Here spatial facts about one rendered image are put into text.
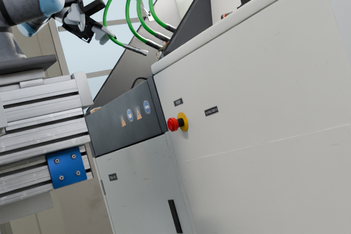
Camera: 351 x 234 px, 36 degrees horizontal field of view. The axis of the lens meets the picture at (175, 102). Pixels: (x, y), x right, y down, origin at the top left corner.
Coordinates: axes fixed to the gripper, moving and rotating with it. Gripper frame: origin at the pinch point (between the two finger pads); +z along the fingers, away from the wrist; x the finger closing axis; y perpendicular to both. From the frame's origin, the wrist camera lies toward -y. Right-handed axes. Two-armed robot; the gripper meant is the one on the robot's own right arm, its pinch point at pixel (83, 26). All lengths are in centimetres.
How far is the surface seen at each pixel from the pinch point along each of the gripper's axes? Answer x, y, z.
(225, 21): 76, -2, 25
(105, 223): -180, -47, 83
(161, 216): 14, -2, 67
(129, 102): 14.6, -2.3, 30.2
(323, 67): 99, -2, 41
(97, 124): -19.2, -2.3, 31.6
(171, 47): 35.1, -10.6, 19.8
